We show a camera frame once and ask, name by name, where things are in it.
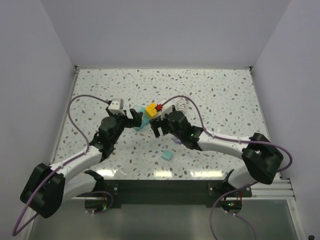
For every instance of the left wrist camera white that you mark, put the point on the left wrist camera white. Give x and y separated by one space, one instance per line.
116 106

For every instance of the purple power strip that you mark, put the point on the purple power strip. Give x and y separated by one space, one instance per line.
178 141

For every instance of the teal small plug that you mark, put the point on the teal small plug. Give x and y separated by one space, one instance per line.
167 155

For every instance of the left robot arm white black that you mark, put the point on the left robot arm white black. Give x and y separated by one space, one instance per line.
45 187

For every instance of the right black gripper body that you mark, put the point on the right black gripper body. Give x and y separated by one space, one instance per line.
175 133

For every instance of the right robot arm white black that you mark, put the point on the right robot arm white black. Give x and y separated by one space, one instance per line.
261 159

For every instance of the yellow cube socket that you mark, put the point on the yellow cube socket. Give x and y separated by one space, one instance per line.
150 111

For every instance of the aluminium frame rail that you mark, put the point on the aluminium frame rail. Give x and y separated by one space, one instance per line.
278 190

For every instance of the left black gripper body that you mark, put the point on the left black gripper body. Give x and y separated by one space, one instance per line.
122 121

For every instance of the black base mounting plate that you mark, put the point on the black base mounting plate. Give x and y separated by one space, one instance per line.
162 192

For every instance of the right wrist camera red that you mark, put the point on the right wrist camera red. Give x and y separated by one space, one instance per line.
162 109

